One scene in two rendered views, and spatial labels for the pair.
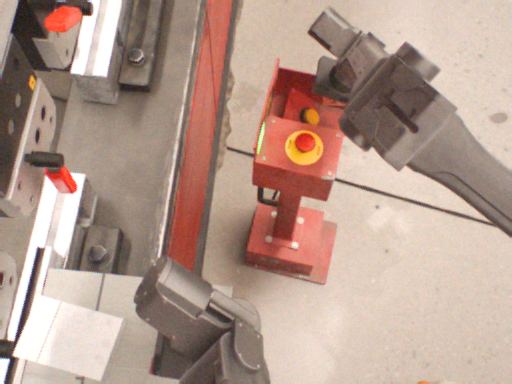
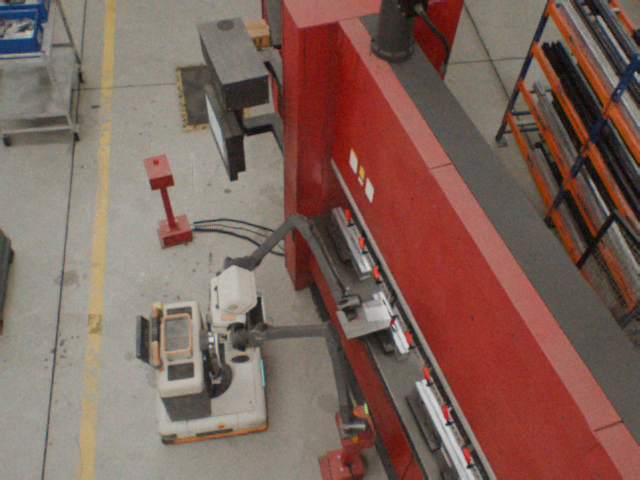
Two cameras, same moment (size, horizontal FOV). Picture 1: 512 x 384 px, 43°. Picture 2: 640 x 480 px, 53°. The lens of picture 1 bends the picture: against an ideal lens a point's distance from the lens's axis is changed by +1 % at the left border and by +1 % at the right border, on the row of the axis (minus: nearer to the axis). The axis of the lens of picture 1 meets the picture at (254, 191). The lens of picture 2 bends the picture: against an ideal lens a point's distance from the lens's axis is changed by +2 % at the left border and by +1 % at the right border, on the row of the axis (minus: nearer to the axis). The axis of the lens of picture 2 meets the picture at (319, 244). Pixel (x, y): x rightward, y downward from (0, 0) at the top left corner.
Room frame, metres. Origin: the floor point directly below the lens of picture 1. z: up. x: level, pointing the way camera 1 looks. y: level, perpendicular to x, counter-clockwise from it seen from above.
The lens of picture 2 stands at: (1.51, -0.85, 4.06)
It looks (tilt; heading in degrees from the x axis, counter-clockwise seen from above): 55 degrees down; 153
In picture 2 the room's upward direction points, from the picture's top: 4 degrees clockwise
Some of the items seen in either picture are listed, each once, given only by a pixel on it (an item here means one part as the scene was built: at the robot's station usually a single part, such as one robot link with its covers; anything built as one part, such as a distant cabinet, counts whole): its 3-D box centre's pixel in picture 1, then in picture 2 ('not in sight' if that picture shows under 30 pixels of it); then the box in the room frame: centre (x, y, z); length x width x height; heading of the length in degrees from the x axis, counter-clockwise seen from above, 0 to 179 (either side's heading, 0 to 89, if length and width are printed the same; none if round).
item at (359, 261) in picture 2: not in sight; (350, 242); (-0.41, 0.34, 0.92); 0.50 x 0.06 x 0.10; 176
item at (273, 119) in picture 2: not in sight; (269, 140); (-1.18, 0.12, 1.17); 0.40 x 0.24 x 0.07; 176
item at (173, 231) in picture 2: not in sight; (166, 202); (-1.57, -0.56, 0.41); 0.25 x 0.20 x 0.83; 86
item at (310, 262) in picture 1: (293, 239); (340, 466); (0.58, -0.12, 0.06); 0.25 x 0.20 x 0.12; 79
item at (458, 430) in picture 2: not in sight; (464, 424); (0.91, 0.26, 1.26); 0.15 x 0.09 x 0.17; 176
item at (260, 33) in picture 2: not in sight; (254, 32); (-2.40, 0.47, 1.04); 0.30 x 0.26 x 0.12; 165
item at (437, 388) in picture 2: not in sight; (444, 385); (0.71, 0.27, 1.26); 0.15 x 0.09 x 0.17; 176
